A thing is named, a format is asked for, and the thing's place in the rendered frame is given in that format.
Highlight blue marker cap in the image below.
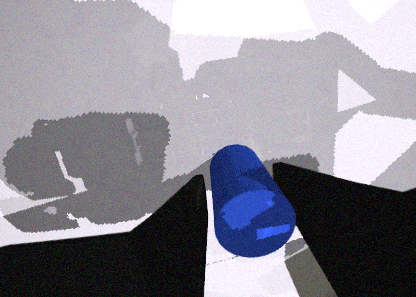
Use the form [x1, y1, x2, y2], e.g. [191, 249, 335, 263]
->
[210, 144, 296, 258]

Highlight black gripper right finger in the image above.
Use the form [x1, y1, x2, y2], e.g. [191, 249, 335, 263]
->
[272, 162, 416, 297]

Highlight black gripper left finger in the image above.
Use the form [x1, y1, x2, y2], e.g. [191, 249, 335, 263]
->
[0, 174, 208, 297]

